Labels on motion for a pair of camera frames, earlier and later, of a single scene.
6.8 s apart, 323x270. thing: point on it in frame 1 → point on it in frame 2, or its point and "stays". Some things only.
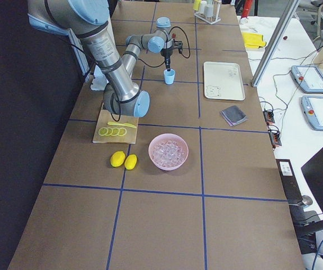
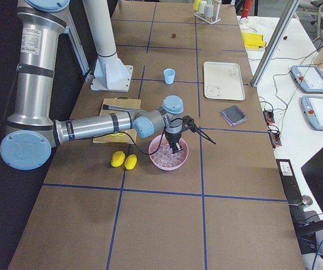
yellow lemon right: [130, 161] stays
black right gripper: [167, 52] → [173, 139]
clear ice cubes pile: [168, 152] stays
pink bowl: [167, 151] stays
